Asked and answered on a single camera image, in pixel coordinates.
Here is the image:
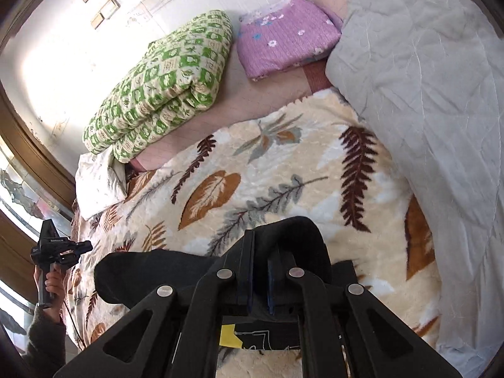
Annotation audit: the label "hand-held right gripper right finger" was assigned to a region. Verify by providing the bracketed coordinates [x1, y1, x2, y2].
[268, 245, 463, 378]

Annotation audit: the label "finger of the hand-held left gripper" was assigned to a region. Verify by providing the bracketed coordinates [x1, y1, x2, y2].
[55, 255, 82, 270]
[63, 240, 94, 256]

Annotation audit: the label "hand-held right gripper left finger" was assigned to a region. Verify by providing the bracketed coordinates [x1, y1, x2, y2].
[55, 228, 256, 378]

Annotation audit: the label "black pants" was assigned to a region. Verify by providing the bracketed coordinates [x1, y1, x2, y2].
[94, 216, 359, 354]

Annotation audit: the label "person's left forearm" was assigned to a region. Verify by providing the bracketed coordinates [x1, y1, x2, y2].
[20, 302, 68, 376]

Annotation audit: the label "person's left hand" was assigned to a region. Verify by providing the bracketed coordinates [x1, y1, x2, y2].
[33, 265, 64, 310]

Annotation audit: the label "etched glass pane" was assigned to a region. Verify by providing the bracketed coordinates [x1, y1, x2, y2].
[0, 146, 73, 245]

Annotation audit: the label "white patterned pillow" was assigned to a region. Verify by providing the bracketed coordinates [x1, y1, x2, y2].
[75, 150, 129, 220]

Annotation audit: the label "leaf printed plush blanket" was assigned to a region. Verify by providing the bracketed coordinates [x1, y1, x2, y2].
[63, 89, 445, 378]

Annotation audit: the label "pink brown quilted bed sheet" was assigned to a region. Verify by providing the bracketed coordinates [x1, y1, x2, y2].
[130, 0, 355, 175]

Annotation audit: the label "green checked quilt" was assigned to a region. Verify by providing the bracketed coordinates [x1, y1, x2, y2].
[82, 9, 234, 164]

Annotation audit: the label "purple floral folded blanket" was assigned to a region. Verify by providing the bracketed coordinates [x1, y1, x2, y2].
[236, 0, 343, 83]

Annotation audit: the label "grey quilted cover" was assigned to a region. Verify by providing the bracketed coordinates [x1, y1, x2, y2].
[325, 0, 504, 365]

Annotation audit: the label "brown wooden door frame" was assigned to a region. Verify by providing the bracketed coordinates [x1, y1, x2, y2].
[0, 84, 76, 213]

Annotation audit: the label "beige wall switch plate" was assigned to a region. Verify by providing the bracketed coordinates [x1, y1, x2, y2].
[90, 0, 121, 30]

